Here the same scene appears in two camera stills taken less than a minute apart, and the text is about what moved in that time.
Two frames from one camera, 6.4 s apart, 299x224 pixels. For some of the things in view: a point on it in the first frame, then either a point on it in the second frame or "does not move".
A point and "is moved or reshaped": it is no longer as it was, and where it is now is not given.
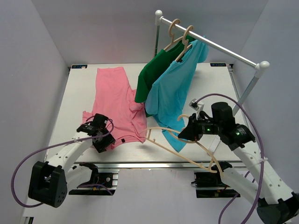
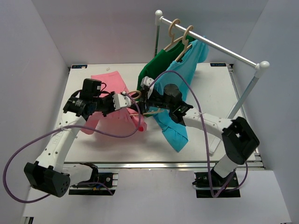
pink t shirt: [114, 98] is moved or reshaped
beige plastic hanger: [181, 152] -> [159, 110]
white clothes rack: [260, 66] does not move
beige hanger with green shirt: [173, 42] does not move
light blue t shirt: [167, 101] does not move
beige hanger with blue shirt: [185, 41] does not move
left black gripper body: [104, 141] -> [105, 104]
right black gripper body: [200, 127] -> [155, 100]
